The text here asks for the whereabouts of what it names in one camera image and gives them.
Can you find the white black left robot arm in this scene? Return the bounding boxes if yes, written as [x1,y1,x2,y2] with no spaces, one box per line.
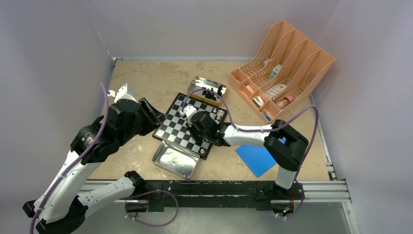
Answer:
[23,98,165,234]

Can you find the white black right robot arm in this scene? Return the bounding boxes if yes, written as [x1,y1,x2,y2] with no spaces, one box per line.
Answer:
[181,108,313,198]

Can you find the black white chess board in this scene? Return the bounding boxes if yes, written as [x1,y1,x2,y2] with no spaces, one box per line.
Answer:
[152,93,227,160]

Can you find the black chess pieces pile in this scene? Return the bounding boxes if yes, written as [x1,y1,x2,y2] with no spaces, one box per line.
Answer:
[202,88,223,101]

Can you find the silver lilac metal tin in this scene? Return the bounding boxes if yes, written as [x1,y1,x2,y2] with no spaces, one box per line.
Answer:
[152,140,200,180]

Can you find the yellow metal tin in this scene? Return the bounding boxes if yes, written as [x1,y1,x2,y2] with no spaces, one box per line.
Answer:
[187,76,227,107]

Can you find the blue mat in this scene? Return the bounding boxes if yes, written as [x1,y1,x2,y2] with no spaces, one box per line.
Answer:
[235,139,277,178]

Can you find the pink desk file organizer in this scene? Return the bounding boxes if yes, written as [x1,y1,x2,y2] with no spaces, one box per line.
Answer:
[228,20,336,123]

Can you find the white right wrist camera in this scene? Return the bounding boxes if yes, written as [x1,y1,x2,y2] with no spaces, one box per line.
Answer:
[179,105,198,125]

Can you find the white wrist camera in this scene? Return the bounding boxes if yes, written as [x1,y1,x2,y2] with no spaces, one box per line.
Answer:
[107,83,137,103]
[179,105,198,125]

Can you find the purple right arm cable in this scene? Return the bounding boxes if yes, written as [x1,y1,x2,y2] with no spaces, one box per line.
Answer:
[181,88,319,219]

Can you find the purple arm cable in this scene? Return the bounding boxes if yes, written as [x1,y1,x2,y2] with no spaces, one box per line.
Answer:
[29,82,180,234]
[181,88,319,219]

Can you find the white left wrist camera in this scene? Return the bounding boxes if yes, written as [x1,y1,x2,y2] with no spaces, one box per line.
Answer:
[107,83,137,103]

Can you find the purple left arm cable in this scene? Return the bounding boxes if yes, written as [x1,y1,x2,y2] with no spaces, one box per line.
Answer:
[29,82,180,234]

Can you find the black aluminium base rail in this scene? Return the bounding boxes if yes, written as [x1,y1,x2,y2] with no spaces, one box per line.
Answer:
[58,179,359,234]

